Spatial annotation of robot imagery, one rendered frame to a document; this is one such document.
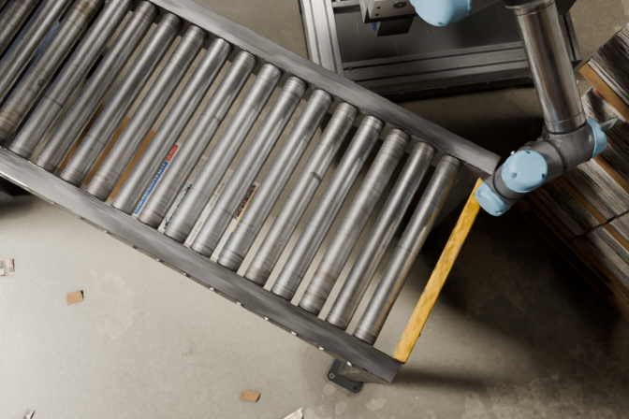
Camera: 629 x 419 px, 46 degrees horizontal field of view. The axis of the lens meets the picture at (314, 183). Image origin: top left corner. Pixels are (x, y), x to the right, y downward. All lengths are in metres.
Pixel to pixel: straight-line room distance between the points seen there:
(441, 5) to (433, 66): 1.06
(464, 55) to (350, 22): 0.38
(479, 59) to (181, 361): 1.32
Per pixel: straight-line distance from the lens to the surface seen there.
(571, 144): 1.50
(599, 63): 1.71
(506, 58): 2.42
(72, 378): 2.42
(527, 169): 1.44
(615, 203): 2.05
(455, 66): 2.36
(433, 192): 1.62
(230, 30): 1.72
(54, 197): 1.65
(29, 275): 2.48
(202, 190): 1.59
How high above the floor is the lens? 2.33
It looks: 75 degrees down
